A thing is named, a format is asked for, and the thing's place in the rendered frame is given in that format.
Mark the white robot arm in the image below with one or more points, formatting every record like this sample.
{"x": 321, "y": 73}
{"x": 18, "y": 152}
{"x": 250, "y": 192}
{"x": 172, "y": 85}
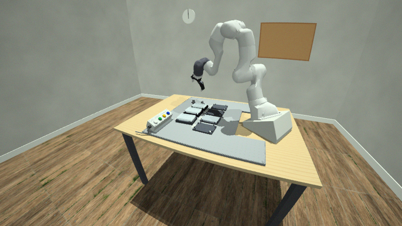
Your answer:
{"x": 260, "y": 109}

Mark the white button panel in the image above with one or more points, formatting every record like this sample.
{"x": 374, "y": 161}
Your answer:
{"x": 158, "y": 122}

